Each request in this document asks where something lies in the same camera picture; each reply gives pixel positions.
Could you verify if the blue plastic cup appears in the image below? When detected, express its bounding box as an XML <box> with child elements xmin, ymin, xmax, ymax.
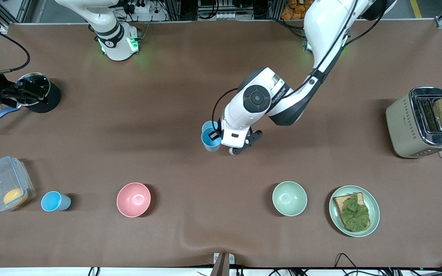
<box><xmin>201</xmin><ymin>130</ymin><xmax>222</xmax><ymax>153</ymax></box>
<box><xmin>41</xmin><ymin>191</ymin><xmax>72</xmax><ymax>212</ymax></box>
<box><xmin>201</xmin><ymin>120</ymin><xmax>220</xmax><ymax>135</ymax></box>

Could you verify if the glass lid with blue knob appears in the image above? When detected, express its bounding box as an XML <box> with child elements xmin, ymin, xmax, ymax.
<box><xmin>16</xmin><ymin>73</ymin><xmax>51</xmax><ymax>107</ymax></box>

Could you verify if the green bowl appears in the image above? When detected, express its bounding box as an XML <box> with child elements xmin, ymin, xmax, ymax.
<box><xmin>272</xmin><ymin>181</ymin><xmax>308</xmax><ymax>217</ymax></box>

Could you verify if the yellow round food piece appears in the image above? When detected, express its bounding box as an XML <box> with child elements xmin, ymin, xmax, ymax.
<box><xmin>3</xmin><ymin>188</ymin><xmax>29</xmax><ymax>205</ymax></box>

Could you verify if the pink bowl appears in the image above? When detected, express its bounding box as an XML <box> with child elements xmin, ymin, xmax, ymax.
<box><xmin>116</xmin><ymin>182</ymin><xmax>152</xmax><ymax>218</ymax></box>

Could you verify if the toasted bread slice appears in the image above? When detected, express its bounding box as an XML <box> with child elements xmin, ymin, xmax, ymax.
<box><xmin>333</xmin><ymin>192</ymin><xmax>371</xmax><ymax>232</ymax></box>

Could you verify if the white power strip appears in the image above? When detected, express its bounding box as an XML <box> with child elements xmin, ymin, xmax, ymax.
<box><xmin>127</xmin><ymin>2</ymin><xmax>152</xmax><ymax>14</ymax></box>

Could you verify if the bag of orange snacks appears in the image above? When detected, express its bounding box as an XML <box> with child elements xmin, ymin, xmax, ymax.
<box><xmin>281</xmin><ymin>0</ymin><xmax>313</xmax><ymax>20</ymax></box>

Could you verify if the green lettuce leaf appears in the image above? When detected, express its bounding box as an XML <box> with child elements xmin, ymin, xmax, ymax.
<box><xmin>339</xmin><ymin>193</ymin><xmax>370</xmax><ymax>232</ymax></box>

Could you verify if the green plate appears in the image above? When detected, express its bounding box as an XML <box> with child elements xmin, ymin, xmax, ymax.
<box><xmin>329</xmin><ymin>186</ymin><xmax>380</xmax><ymax>237</ymax></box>

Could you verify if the beige and steel toaster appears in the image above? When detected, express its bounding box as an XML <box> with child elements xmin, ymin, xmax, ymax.
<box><xmin>385</xmin><ymin>87</ymin><xmax>442</xmax><ymax>159</ymax></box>

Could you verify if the black pot with blue handle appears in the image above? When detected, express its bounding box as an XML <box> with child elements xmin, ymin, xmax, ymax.
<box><xmin>0</xmin><ymin>72</ymin><xmax>62</xmax><ymax>132</ymax></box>

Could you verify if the metal table bracket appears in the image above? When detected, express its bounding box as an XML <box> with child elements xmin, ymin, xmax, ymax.
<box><xmin>213</xmin><ymin>252</ymin><xmax>235</xmax><ymax>276</ymax></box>

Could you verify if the black floor cable loop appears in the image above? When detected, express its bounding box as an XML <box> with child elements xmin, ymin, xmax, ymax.
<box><xmin>334</xmin><ymin>253</ymin><xmax>360</xmax><ymax>276</ymax></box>

